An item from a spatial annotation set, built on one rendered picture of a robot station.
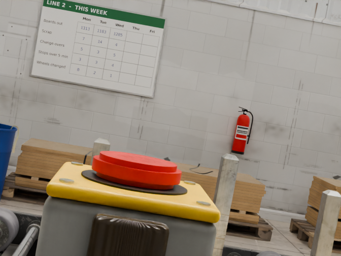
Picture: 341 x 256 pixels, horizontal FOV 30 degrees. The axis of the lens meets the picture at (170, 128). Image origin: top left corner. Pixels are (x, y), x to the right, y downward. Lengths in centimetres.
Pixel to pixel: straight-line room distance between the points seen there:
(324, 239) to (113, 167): 121
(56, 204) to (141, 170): 4
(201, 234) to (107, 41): 718
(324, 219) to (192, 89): 608
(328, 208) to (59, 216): 122
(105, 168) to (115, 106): 716
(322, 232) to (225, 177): 25
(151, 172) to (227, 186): 113
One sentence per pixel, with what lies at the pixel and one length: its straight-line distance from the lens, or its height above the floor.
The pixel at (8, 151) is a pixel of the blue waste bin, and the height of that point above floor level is 49.
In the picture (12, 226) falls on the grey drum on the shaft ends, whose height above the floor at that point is 83.
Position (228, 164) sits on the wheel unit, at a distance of 138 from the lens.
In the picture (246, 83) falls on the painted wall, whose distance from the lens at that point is 756.
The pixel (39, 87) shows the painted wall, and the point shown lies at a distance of 749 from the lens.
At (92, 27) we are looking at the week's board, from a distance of 744.
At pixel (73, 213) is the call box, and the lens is 25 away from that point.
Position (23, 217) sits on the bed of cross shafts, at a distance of 194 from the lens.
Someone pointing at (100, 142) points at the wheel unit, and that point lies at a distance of 136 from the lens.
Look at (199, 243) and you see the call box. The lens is 26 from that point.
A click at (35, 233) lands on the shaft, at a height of 81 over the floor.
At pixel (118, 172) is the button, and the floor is 123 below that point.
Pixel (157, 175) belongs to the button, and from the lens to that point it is 27.
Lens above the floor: 126
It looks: 3 degrees down
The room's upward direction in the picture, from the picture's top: 10 degrees clockwise
